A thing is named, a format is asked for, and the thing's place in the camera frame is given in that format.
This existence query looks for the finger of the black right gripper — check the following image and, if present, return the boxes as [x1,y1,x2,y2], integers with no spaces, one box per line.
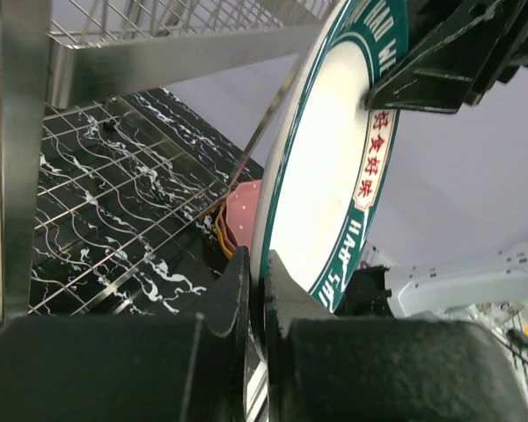
[365,0,528,113]

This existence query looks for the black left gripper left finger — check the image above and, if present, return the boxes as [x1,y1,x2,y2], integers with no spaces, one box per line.
[0,247,250,421]

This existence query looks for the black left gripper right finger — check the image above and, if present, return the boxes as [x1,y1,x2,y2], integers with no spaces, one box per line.
[264,252,528,421]

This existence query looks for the yellow dotted plate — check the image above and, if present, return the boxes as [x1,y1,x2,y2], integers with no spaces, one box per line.
[213,210,234,260]

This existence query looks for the grey green-rimmed plate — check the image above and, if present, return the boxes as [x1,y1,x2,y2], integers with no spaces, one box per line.
[250,1,408,349]

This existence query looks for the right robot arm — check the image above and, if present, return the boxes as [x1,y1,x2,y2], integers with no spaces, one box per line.
[336,1,528,317]

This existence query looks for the stainless steel dish rack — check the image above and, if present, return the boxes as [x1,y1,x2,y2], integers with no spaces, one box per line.
[0,1,334,323]

